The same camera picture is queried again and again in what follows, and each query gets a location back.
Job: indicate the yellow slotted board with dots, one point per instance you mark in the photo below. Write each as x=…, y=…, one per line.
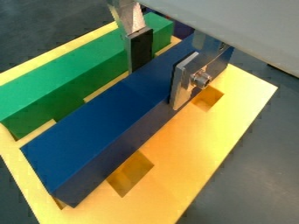
x=151, y=188

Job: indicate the blue long block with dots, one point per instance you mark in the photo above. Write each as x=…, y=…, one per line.
x=79, y=151

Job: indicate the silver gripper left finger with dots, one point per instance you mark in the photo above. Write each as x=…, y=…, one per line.
x=136, y=34

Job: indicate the green long block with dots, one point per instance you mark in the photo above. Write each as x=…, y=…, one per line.
x=48, y=92

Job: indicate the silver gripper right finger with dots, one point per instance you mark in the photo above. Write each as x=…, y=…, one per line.
x=189, y=73

